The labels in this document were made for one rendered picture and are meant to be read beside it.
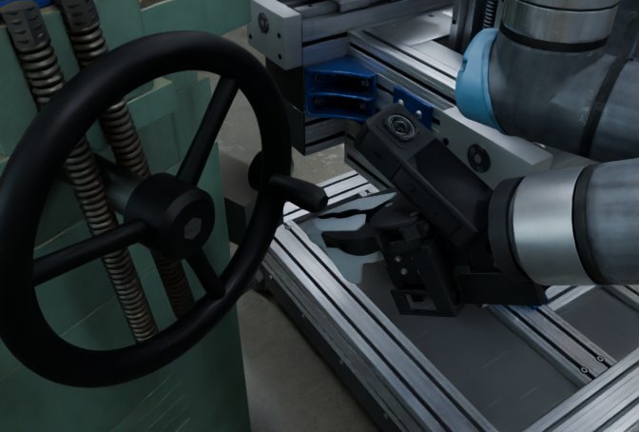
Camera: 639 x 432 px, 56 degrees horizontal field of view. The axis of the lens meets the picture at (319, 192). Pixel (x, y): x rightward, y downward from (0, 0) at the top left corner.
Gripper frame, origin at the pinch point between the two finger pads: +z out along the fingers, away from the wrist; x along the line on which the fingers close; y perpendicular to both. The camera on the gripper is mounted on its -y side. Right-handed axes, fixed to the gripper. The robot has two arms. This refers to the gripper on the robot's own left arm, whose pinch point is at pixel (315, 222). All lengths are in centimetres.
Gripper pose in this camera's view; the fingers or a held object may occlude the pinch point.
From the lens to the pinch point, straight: 54.0
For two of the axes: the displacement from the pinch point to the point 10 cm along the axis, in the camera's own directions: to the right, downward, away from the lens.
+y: 4.1, 8.7, 2.7
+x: 5.9, -4.8, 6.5
